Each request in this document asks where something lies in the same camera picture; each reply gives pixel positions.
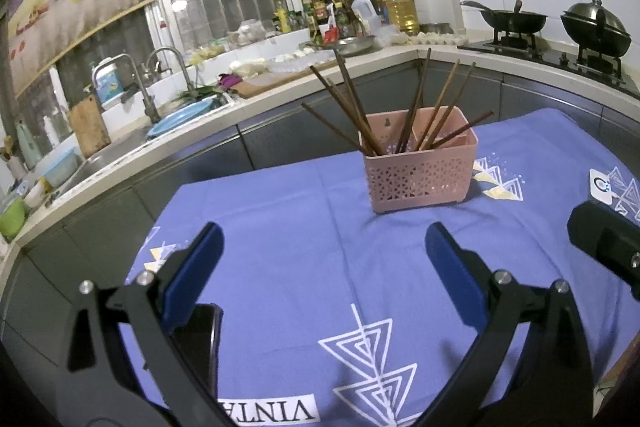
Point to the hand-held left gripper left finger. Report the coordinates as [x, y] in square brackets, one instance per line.
[192, 267]

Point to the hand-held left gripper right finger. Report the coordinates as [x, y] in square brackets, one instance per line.
[455, 272]

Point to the pink plastic basket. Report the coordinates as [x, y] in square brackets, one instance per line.
[420, 177]

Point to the bunch of brown chopsticks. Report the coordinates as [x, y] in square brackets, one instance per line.
[374, 142]

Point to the blue printed tablecloth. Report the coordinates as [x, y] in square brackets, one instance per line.
[300, 217]

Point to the steel sink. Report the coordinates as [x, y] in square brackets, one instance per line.
[115, 147]

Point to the blue plate in sink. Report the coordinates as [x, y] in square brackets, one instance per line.
[177, 119]

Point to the teal plastic container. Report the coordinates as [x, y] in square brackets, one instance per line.
[62, 169]

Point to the square neck steel faucet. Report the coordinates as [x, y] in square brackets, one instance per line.
[148, 104]

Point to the upright wooden chopping board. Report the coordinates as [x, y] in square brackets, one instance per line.
[90, 129]

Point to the white cup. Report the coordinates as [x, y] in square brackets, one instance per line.
[35, 196]

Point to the green scallions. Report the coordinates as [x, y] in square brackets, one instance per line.
[200, 93]

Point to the curved neck steel faucet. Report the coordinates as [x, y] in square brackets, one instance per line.
[190, 82]

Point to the green plastic bowl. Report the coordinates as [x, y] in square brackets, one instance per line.
[12, 219]

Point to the purple vegetable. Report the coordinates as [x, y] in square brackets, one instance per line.
[229, 83]

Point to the gas stove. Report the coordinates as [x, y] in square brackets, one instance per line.
[550, 57]

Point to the flat wooden cutting board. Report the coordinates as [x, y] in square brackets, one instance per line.
[270, 84]

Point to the pale green detergent bottle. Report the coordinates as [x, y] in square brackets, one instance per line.
[29, 147]

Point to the blue printed box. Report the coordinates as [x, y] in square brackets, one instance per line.
[107, 82]

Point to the black pot with lid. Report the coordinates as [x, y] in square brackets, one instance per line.
[595, 32]

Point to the white dough pieces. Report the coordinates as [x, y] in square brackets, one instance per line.
[285, 64]

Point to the black wok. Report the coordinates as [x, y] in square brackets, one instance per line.
[515, 23]

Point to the white egg carton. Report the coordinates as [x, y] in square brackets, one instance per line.
[435, 39]

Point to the clear plastic bag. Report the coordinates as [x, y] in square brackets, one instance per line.
[250, 32]

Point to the steel basin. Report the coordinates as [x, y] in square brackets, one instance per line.
[350, 44]

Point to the large cooking oil bottle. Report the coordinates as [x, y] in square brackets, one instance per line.
[402, 12]

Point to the white plastic jug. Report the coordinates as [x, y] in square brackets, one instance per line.
[365, 14]

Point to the row of condiment bottles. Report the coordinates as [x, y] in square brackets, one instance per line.
[315, 14]

